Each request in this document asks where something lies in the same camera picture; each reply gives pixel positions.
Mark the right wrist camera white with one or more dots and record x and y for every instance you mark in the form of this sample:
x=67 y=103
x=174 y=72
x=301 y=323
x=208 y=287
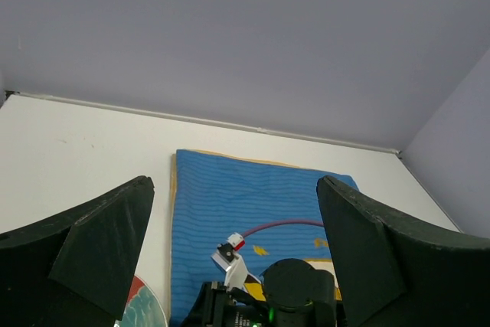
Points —
x=236 y=274

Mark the blue cartoon placemat cloth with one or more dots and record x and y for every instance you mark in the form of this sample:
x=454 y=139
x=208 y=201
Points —
x=274 y=206

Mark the red and blue ceramic plate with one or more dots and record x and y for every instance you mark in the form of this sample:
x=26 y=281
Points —
x=143 y=308

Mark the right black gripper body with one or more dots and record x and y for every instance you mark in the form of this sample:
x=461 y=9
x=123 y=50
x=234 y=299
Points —
x=294 y=294

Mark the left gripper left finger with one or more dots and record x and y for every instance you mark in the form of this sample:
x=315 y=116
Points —
x=75 y=268

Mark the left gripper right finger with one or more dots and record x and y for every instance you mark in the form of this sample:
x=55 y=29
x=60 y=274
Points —
x=394 y=269

